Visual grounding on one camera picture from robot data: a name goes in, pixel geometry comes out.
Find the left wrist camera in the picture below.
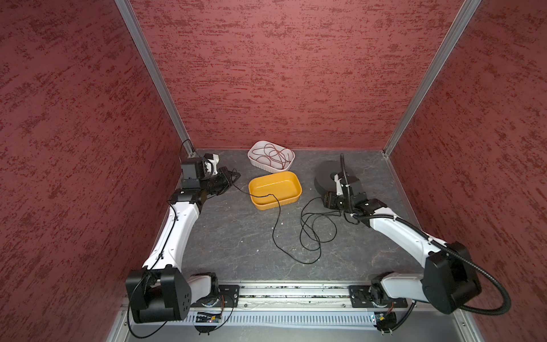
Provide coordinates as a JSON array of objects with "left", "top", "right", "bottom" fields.
[{"left": 181, "top": 153, "right": 219, "bottom": 180}]

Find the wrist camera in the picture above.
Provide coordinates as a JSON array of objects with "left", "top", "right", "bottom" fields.
[
  {"left": 181, "top": 153, "right": 219, "bottom": 180},
  {"left": 334, "top": 172, "right": 365, "bottom": 199}
]

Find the right aluminium corner post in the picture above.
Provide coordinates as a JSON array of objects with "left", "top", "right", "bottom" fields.
[{"left": 383, "top": 0, "right": 481, "bottom": 159}]

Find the black corrugated conduit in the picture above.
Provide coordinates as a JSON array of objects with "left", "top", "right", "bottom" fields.
[{"left": 340, "top": 156, "right": 511, "bottom": 316}]

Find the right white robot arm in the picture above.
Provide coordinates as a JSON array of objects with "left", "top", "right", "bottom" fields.
[{"left": 323, "top": 192, "right": 482, "bottom": 314}]

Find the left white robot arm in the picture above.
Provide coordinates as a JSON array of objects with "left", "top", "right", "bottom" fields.
[{"left": 125, "top": 167, "right": 233, "bottom": 323}]

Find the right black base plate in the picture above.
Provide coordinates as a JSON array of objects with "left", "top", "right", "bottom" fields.
[{"left": 348, "top": 285, "right": 408, "bottom": 309}]

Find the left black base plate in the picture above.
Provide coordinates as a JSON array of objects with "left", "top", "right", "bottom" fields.
[{"left": 192, "top": 284, "right": 241, "bottom": 309}]

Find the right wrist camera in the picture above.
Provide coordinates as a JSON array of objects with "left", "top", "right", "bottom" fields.
[{"left": 334, "top": 172, "right": 365, "bottom": 199}]

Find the aluminium mounting rail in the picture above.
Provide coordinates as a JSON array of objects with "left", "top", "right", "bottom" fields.
[{"left": 121, "top": 281, "right": 469, "bottom": 313}]

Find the aluminium corner post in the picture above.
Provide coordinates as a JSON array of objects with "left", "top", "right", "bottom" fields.
[
  {"left": 115, "top": 0, "right": 197, "bottom": 157},
  {"left": 383, "top": 0, "right": 481, "bottom": 159}
]

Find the left aluminium corner post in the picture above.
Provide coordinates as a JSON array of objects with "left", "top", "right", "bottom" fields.
[{"left": 115, "top": 0, "right": 197, "bottom": 157}]

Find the black cable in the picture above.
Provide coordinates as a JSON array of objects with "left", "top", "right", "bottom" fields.
[{"left": 228, "top": 181, "right": 360, "bottom": 266}]

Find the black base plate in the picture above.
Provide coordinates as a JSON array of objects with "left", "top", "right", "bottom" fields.
[
  {"left": 348, "top": 285, "right": 408, "bottom": 309},
  {"left": 192, "top": 284, "right": 241, "bottom": 309}
]

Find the yellow plastic tray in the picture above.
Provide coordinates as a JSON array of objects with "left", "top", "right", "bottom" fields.
[{"left": 248, "top": 171, "right": 303, "bottom": 211}]

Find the dark grey cable spool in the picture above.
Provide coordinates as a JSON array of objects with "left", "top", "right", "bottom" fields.
[{"left": 314, "top": 160, "right": 364, "bottom": 197}]

